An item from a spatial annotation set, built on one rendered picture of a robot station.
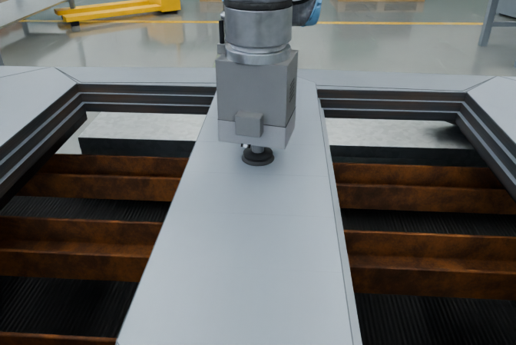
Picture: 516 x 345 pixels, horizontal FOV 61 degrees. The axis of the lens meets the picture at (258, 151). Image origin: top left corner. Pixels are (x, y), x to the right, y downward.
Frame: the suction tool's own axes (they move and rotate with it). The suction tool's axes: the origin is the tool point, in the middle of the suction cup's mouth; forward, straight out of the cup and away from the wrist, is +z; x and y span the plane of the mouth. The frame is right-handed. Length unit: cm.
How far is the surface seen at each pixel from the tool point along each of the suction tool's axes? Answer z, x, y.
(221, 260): -1.3, -19.4, 1.7
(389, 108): 2.0, 28.7, 17.0
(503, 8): 78, 549, 156
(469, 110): 0.5, 28.0, 30.1
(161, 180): 13.3, 11.5, -21.1
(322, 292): -1.3, -20.7, 11.3
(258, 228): -1.3, -14.0, 3.8
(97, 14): 76, 387, -290
